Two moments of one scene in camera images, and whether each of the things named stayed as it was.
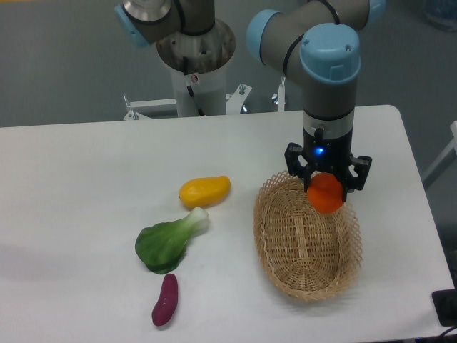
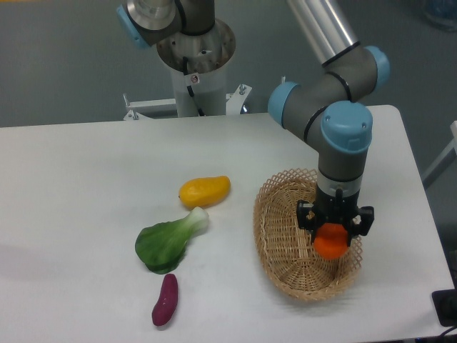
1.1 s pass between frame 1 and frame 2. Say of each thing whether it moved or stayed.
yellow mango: stayed
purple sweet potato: stayed
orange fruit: moved
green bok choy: stayed
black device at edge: stayed
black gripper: moved
